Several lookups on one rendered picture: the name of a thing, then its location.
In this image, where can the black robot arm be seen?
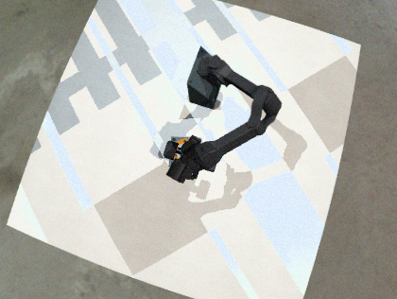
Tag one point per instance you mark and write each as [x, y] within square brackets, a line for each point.
[195, 156]

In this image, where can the orange round plate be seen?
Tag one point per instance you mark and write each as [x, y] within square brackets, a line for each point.
[179, 146]

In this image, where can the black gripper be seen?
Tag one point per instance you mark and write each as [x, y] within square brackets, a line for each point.
[172, 147]

